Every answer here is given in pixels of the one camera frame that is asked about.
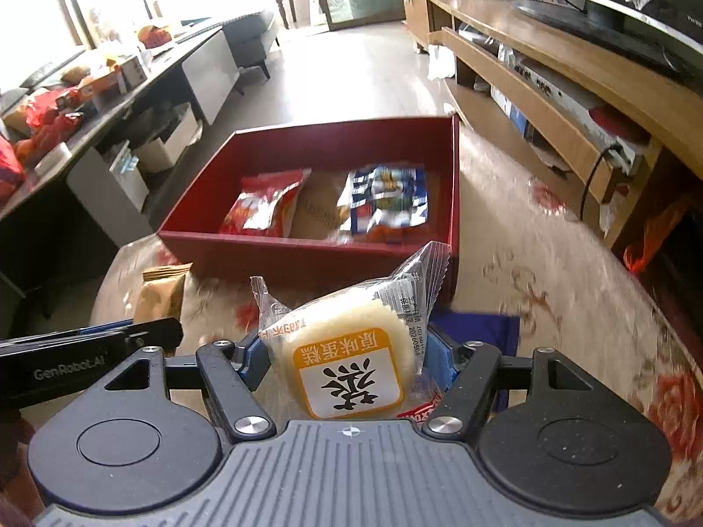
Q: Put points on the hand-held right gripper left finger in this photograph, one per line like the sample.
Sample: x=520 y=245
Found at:
x=254 y=365

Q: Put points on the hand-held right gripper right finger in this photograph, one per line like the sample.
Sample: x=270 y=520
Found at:
x=442 y=357

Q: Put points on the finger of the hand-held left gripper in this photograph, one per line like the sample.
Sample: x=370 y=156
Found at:
x=159 y=334
x=66 y=336

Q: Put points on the purple packet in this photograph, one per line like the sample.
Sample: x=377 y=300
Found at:
x=483 y=351

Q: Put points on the clear-wrapped steamed cake packet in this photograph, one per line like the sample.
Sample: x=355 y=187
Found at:
x=340 y=351

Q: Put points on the blue snack packet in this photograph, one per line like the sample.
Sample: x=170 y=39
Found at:
x=384 y=203

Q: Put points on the brown paper snack packet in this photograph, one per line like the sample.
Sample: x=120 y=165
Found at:
x=162 y=293
x=321 y=208

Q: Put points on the red cardboard box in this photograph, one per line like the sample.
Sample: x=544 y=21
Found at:
x=307 y=142

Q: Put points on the floral tablecloth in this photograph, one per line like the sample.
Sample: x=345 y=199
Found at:
x=549 y=307

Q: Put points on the white storage bin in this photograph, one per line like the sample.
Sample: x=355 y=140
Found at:
x=167 y=142
x=129 y=178

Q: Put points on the dark side table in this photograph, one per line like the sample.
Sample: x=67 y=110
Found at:
x=110 y=121

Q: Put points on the orange plastic bag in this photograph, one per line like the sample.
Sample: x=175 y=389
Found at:
x=653 y=236

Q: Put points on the blue white box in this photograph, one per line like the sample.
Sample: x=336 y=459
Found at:
x=511 y=112

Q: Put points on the small white box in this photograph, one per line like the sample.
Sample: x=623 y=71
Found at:
x=134 y=72

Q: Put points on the white media player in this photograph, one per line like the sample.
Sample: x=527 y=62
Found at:
x=560 y=99

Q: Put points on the dark red round object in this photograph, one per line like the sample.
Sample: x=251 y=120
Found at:
x=618 y=123

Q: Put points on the white paper on floor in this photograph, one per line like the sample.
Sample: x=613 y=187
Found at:
x=441 y=61

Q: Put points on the grey sofa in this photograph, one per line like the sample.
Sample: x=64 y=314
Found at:
x=252 y=38

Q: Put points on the wooden television cabinet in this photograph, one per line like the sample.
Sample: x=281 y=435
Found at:
x=549 y=38

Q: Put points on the television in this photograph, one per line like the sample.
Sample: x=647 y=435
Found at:
x=604 y=16

